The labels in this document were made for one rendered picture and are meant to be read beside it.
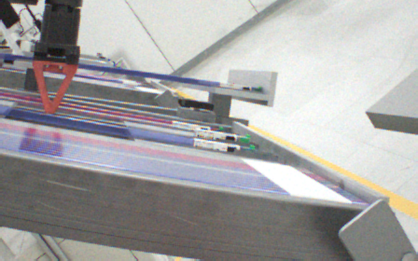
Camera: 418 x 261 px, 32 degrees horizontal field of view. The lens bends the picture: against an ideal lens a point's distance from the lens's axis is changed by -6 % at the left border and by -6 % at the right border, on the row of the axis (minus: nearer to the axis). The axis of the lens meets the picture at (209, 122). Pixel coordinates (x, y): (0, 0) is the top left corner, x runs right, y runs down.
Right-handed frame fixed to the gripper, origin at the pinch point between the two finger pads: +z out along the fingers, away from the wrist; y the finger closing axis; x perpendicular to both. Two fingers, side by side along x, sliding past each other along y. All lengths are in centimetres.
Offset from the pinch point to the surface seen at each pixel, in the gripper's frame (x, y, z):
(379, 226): 28, 54, 2
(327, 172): 30.3, 32.2, 1.2
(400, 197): 113, -112, 28
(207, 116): 26.6, -18.9, 0.7
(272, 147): 30.5, 9.1, 1.6
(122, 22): 59, -760, -37
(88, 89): 8, -96, 3
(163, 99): 28, -91, 3
